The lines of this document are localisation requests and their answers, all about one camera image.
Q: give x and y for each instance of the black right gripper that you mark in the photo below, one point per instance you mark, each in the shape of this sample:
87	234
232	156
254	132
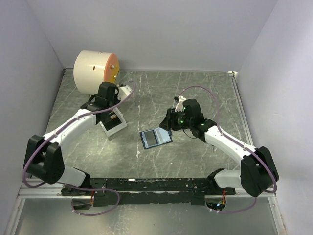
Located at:
168	123

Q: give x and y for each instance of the aluminium extrusion rail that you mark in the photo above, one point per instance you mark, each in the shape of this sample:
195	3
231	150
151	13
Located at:
195	186

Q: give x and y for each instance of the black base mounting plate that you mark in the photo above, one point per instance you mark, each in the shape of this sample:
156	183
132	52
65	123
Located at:
110	198

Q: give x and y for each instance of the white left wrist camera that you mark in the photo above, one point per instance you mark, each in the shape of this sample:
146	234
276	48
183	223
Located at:
123	91

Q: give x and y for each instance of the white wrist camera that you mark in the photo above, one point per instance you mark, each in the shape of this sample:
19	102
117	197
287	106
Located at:
123	91
179	106

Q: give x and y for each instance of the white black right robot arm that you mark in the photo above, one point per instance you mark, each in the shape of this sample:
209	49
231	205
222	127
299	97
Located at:
257	172

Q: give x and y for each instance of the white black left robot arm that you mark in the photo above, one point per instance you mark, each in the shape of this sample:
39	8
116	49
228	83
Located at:
44	158

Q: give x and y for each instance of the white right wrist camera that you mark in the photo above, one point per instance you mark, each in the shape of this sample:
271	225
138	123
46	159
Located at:
179	106

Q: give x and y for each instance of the black card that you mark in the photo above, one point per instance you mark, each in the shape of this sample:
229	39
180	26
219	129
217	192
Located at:
115	121
150	138

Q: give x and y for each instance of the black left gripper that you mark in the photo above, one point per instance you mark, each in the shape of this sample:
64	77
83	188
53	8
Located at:
116	97

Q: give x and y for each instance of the white round mini drawer cabinet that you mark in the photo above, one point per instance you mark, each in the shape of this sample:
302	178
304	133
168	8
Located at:
91	68

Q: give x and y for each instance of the blue leather card holder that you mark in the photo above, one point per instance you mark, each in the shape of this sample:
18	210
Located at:
162	136

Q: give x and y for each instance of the white plastic card tray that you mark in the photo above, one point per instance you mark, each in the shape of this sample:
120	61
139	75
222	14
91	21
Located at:
107	117

